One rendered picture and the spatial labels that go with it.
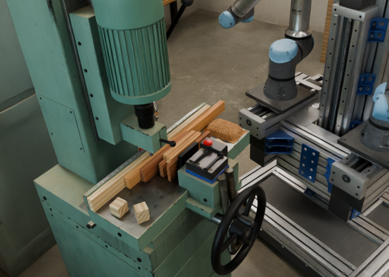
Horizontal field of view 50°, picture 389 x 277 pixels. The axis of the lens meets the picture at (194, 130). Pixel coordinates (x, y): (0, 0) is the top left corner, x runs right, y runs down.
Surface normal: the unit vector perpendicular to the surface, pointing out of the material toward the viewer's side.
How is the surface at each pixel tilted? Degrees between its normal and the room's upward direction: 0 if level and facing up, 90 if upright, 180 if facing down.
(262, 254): 0
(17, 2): 90
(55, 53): 90
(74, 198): 0
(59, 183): 0
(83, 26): 90
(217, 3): 90
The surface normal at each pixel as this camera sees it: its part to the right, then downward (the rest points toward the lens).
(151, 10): 0.76, 0.35
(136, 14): 0.33, 0.54
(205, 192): -0.60, 0.50
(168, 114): -0.06, -0.81
